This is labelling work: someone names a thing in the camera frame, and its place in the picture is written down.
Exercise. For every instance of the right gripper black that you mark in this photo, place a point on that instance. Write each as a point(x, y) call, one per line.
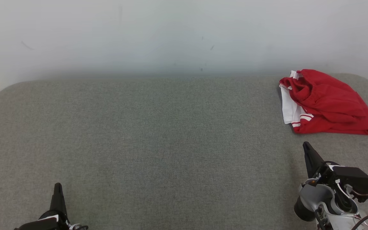
point(324, 175)

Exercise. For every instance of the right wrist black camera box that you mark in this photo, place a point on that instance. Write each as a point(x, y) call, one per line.
point(356, 180)

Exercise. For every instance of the red jersey with white sleeves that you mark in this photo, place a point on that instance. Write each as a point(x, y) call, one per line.
point(337, 126)

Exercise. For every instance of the red shorts with white stripe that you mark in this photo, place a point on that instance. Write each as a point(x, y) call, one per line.
point(327, 92)

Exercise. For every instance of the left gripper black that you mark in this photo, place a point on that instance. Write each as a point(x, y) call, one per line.
point(49, 223)

